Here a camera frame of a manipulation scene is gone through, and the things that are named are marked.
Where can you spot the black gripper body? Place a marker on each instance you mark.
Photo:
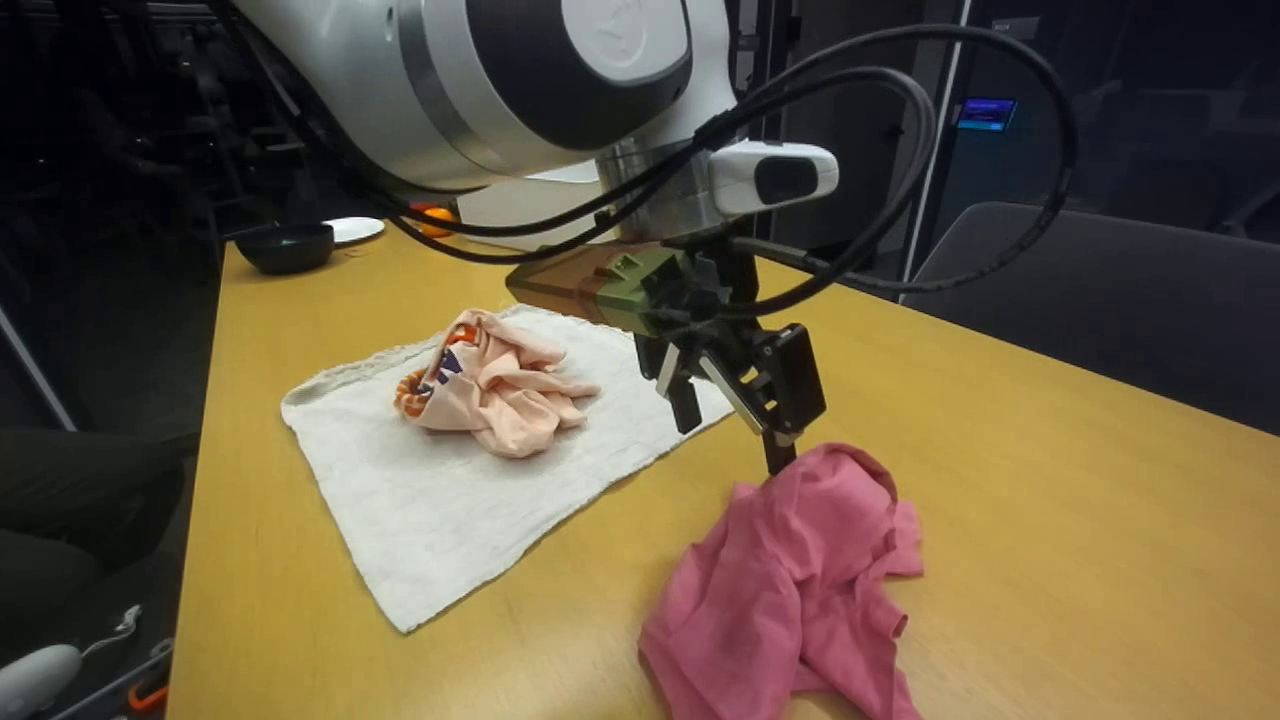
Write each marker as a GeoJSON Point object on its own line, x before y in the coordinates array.
{"type": "Point", "coordinates": [706, 313]}

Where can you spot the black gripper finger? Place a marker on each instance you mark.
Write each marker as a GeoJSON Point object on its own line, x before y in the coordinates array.
{"type": "Point", "coordinates": [680, 394]}
{"type": "Point", "coordinates": [791, 402]}

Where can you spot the peach patterned t-shirt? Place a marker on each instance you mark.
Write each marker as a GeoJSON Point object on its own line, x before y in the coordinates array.
{"type": "Point", "coordinates": [503, 384]}

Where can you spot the pink t-shirt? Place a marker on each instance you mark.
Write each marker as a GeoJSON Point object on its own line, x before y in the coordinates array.
{"type": "Point", "coordinates": [794, 600]}

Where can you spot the white towel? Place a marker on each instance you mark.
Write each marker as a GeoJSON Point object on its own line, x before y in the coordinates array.
{"type": "Point", "coordinates": [441, 514]}

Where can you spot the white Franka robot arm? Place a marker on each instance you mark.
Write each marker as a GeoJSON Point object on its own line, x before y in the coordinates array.
{"type": "Point", "coordinates": [506, 83]}

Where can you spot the grey office chair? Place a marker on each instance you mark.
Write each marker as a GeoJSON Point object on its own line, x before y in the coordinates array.
{"type": "Point", "coordinates": [1104, 307]}

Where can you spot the blue lit screen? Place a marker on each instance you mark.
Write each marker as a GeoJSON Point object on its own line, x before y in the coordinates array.
{"type": "Point", "coordinates": [984, 114]}

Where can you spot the white plate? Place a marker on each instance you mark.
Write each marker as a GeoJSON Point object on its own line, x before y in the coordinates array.
{"type": "Point", "coordinates": [359, 231]}

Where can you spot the black bowl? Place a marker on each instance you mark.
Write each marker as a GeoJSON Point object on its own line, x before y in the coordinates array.
{"type": "Point", "coordinates": [283, 247]}

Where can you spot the grey padded object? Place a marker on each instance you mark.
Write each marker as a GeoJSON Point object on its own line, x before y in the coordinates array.
{"type": "Point", "coordinates": [33, 679]}

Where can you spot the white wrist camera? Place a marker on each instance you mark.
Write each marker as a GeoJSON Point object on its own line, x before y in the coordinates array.
{"type": "Point", "coordinates": [775, 178]}

